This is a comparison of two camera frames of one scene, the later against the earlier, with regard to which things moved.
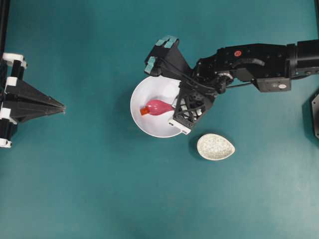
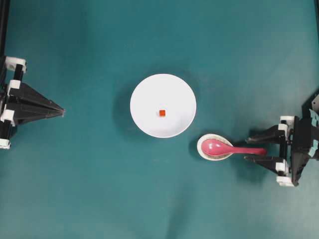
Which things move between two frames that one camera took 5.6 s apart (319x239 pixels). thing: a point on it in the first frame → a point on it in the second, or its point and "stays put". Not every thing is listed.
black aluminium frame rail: [4, 8] stays put
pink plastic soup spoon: [158, 107] → [215, 147]
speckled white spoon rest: [214, 146] stays put
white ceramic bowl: [160, 88] stays put
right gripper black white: [165, 59] → [301, 138]
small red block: [144, 110] → [162, 112]
